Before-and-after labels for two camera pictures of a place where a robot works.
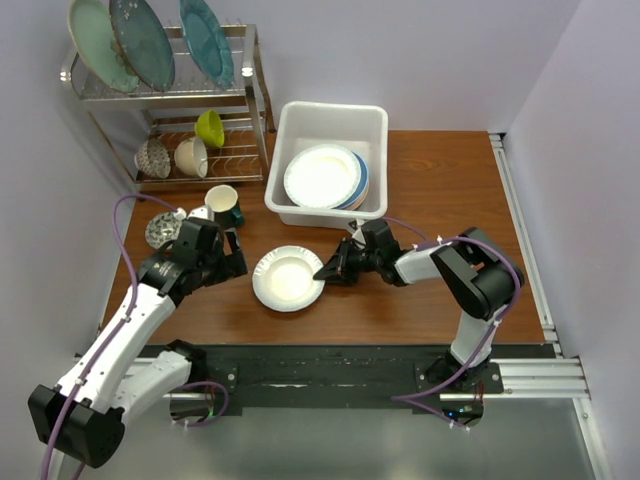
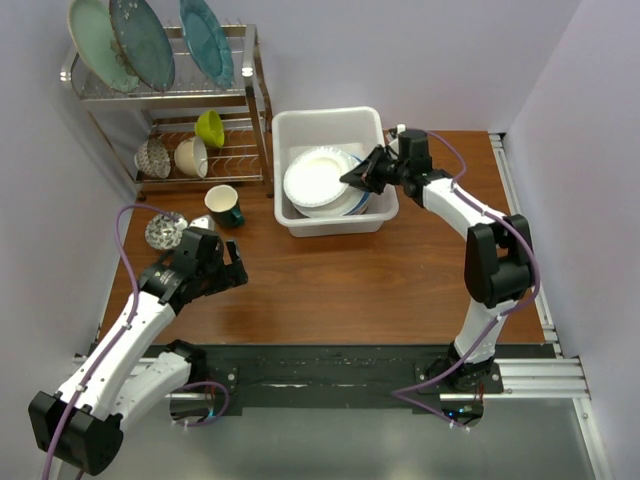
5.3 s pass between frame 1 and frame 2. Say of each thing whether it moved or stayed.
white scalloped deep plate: moved
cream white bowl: stayed
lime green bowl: stayed
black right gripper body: moved
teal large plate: stayed
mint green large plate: stayed
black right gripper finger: moved
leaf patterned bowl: stayed
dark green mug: stayed
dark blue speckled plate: stayed
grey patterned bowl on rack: stayed
